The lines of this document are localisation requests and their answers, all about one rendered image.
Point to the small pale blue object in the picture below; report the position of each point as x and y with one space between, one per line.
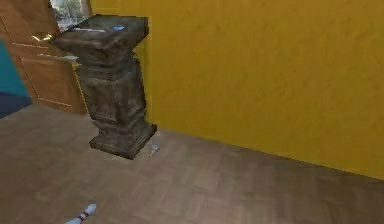
153 150

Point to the small blue flat object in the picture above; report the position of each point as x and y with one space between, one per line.
118 28

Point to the white pen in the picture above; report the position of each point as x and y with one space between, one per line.
89 30

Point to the white pin with red stripes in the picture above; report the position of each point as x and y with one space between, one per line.
81 216

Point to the window with outdoor view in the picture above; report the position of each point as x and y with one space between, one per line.
68 13

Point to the teal and navy bed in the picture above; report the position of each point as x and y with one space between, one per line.
10 86

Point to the dark stone pedestal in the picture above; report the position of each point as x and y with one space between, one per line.
113 93

